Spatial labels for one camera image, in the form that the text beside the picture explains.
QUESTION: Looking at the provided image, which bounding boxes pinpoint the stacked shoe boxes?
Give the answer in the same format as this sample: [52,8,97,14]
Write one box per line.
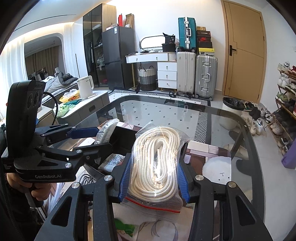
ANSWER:
[196,26,215,56]

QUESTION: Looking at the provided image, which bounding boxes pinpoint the beige slipper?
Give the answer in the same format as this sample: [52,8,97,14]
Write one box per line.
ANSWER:
[223,143,249,160]

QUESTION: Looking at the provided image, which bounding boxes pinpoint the white electric kettle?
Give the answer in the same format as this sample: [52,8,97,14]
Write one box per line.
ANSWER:
[77,75,94,99]

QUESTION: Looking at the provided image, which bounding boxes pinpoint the wooden door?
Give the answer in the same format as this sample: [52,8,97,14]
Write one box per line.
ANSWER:
[221,1,267,103]

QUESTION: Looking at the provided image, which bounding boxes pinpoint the white suitcase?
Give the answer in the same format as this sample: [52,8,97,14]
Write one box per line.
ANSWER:
[177,52,196,93]

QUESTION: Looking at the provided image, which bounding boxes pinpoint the white vanity desk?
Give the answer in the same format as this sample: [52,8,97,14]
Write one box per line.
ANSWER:
[126,52,177,90]

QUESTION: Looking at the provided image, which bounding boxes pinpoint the purple paper bag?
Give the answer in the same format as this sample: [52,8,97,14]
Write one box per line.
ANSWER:
[281,140,296,169]

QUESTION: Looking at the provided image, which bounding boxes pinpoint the oval vanity mirror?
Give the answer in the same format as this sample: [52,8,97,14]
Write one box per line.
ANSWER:
[139,35,165,52]

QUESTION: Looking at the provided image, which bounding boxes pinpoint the black refrigerator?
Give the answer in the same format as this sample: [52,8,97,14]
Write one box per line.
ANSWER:
[102,26,135,90]

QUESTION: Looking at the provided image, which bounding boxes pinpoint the black handbag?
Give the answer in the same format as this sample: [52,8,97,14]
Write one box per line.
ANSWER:
[162,33,176,52]

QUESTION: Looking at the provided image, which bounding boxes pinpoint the white trash bin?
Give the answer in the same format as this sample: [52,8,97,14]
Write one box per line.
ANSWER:
[218,96,246,131]

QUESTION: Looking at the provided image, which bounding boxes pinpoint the woven laundry basket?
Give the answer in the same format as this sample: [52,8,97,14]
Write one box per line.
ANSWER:
[138,66,157,91]

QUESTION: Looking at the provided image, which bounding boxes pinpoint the anime printed desk mat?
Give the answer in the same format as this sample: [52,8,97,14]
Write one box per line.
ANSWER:
[46,120,232,241]

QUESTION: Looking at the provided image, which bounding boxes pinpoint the silver suitcase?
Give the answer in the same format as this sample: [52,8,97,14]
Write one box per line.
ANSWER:
[195,55,218,100]

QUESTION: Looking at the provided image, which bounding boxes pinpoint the grey low cabinet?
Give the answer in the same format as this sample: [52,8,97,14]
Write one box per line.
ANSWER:
[57,90,110,126]

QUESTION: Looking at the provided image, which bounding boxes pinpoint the wooden shoe rack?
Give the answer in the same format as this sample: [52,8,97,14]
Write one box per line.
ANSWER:
[268,61,295,155]

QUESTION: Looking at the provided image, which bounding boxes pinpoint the white green medicine packet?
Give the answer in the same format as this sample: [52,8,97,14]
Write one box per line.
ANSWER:
[114,218,139,240]

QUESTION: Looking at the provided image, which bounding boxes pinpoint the person left hand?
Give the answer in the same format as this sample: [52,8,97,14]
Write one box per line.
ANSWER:
[6,173,52,201]

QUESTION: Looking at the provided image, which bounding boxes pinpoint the black cardboard box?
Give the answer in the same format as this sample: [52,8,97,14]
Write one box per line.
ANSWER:
[83,121,142,183]

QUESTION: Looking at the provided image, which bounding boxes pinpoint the bagged braided white cable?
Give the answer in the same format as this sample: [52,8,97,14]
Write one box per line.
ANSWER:
[94,117,120,145]

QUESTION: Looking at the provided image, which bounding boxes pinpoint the teal suitcase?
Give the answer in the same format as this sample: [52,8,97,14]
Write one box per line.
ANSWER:
[178,17,198,53]

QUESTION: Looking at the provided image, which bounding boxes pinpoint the bagged cream rope coil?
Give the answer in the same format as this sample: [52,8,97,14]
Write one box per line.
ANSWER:
[121,120,191,223]

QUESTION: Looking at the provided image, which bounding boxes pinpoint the red white tissue packet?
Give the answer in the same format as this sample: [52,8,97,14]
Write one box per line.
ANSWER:
[99,154,125,173]

